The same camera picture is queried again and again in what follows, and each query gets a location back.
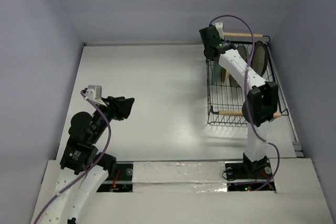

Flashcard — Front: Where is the black wire dish rack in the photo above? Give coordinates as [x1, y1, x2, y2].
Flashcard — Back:
[206, 36, 289, 127]

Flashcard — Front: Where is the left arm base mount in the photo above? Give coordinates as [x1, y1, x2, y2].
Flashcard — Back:
[110, 163, 133, 182]

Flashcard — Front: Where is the beige floral plate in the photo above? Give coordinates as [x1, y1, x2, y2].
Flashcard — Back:
[220, 67, 230, 83]

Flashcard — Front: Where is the grey patterned plate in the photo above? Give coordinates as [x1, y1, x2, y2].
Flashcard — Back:
[229, 45, 248, 88]

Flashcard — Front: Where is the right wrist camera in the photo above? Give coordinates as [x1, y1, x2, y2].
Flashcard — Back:
[213, 22, 225, 40]

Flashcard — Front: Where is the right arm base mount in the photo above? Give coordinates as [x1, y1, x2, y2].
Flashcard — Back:
[222, 162, 272, 182]

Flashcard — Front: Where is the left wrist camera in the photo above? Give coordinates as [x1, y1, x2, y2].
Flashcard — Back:
[84, 85, 106, 106]

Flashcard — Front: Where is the teal blue plate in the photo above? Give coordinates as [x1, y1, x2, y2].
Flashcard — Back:
[211, 61, 221, 84]

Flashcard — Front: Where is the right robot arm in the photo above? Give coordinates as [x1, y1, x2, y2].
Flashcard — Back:
[199, 23, 279, 181]

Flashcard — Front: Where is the dark rimmed plate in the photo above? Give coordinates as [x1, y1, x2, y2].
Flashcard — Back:
[251, 40, 269, 77]

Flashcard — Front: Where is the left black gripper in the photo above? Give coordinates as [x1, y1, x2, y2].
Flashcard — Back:
[90, 94, 134, 142]

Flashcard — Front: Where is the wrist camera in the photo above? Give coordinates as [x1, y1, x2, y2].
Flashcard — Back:
[84, 85, 106, 106]
[213, 22, 225, 40]

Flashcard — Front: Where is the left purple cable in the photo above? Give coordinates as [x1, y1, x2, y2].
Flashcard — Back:
[30, 89, 113, 224]

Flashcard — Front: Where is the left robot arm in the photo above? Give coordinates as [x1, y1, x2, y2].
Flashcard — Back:
[34, 94, 135, 223]

